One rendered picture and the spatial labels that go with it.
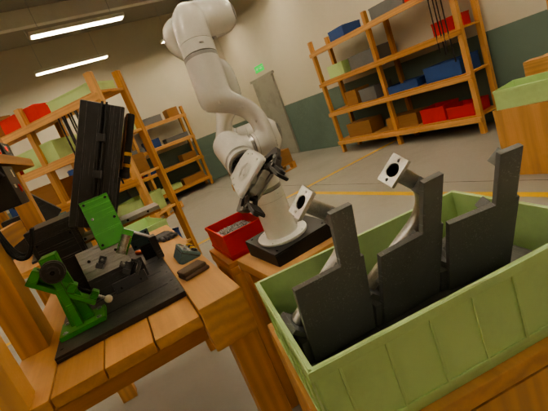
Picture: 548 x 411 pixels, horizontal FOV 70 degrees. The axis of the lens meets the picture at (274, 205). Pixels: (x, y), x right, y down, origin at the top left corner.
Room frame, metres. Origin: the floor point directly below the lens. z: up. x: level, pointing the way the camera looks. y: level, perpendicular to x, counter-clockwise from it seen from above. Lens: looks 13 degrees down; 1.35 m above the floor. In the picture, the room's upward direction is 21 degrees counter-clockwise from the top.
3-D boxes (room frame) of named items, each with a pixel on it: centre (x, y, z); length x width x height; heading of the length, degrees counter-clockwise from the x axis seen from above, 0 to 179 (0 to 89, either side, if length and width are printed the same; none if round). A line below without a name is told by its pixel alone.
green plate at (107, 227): (1.62, 0.68, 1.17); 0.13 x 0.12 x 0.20; 20
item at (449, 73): (6.57, -2.56, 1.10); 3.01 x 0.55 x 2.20; 27
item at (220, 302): (1.77, 0.50, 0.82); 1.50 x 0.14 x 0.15; 20
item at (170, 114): (10.17, 2.81, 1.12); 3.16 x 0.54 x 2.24; 117
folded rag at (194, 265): (1.36, 0.36, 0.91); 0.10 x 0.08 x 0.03; 121
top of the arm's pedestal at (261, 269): (1.39, 0.01, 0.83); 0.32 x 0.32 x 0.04; 24
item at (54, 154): (4.81, 2.20, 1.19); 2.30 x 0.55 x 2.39; 67
